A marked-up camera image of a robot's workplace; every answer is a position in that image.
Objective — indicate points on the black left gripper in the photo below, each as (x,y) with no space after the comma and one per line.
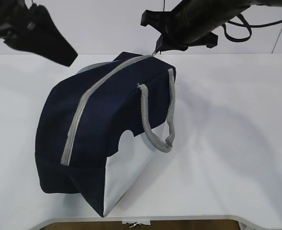
(31,29)

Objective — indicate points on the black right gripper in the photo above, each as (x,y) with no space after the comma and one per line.
(180,28)

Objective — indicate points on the navy blue lunch bag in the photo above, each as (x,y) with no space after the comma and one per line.
(100,128)

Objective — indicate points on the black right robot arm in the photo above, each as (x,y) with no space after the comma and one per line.
(221,12)

